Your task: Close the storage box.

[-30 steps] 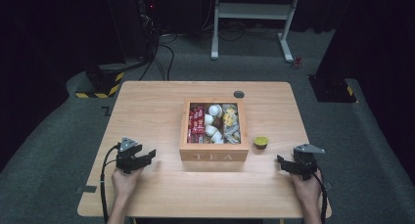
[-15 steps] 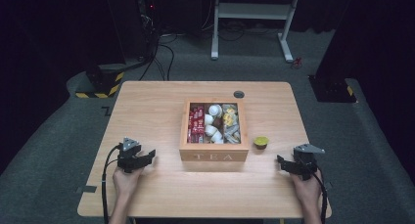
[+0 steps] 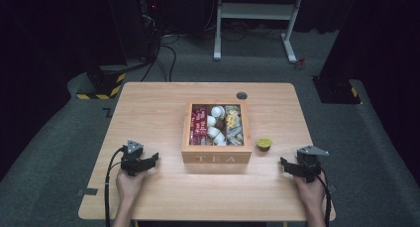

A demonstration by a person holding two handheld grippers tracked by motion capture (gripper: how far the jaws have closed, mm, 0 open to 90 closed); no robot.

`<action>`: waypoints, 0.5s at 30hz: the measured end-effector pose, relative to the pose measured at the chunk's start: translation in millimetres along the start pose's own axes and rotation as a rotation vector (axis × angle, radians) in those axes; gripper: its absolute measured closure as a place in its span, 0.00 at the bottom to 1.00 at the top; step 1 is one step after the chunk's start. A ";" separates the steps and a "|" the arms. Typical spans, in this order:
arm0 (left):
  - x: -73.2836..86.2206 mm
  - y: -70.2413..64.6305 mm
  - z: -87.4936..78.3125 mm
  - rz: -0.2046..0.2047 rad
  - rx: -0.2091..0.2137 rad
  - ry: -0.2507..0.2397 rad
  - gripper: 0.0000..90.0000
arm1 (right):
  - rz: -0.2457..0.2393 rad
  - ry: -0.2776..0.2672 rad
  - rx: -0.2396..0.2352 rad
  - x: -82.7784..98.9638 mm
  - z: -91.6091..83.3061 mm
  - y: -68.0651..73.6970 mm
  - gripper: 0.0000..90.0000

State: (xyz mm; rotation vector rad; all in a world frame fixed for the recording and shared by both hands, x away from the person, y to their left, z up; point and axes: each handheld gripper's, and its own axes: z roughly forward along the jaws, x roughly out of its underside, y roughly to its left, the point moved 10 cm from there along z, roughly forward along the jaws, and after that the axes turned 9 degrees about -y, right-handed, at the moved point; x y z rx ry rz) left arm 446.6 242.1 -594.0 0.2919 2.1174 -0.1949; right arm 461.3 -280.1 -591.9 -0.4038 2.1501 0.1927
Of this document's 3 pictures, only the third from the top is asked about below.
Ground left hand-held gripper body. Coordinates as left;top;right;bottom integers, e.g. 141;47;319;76
120;140;146;177

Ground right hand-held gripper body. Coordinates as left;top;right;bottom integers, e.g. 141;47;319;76
294;146;331;184

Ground green-lid coffee capsule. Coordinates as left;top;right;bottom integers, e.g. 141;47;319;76
256;137;274;153

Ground wooden tea box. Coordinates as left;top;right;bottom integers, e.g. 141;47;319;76
180;99;254;166

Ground person's right hand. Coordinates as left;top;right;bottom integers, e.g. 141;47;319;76
292;174;327;212

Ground person's left hand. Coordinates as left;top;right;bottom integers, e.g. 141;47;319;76
115;169;149;203

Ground bundle of red sachets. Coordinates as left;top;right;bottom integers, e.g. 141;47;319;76
189;105;208;146

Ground yellow tea packets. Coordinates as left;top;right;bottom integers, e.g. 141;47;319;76
225;107;242;130

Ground black striped stand base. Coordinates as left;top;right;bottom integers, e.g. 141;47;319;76
76;61;128;101

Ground dark equipment rack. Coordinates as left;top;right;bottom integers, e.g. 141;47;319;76
138;0;163;61

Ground white metal stand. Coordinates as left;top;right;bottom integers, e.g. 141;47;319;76
213;0;307;64

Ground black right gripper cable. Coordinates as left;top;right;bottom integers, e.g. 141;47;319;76
316;170;333;227

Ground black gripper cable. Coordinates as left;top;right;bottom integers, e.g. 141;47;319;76
104;146;129;227
316;170;333;227

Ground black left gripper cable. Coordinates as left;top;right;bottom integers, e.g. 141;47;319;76
104;146;129;227

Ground black floor cables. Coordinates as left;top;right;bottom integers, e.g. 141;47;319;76
140;33;181;83

